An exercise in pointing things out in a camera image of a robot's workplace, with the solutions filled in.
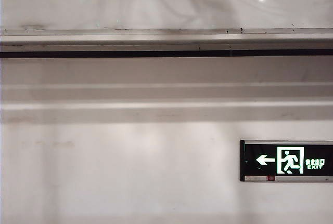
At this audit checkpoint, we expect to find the black green exit sign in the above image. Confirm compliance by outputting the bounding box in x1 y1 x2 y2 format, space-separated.
239 140 333 183

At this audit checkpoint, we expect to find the white whiteboard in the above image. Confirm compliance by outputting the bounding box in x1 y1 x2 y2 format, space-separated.
0 0 333 31

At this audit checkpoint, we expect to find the aluminium whiteboard tray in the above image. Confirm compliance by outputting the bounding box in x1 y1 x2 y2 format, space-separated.
0 28 333 59

